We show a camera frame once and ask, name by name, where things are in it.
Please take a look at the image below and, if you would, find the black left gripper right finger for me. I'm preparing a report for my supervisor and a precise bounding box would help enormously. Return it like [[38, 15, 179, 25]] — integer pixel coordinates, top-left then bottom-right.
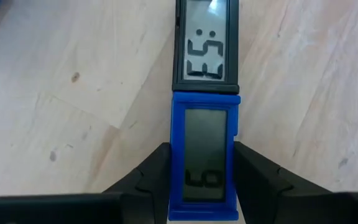
[[234, 141, 358, 224]]

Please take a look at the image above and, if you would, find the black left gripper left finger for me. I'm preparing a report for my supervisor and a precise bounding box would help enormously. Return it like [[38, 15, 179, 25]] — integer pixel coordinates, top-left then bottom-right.
[[0, 142, 172, 224]]

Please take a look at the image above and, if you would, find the blue digital clock grey screen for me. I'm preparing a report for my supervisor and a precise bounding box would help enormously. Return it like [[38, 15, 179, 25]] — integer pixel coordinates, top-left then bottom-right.
[[167, 90, 242, 222]]

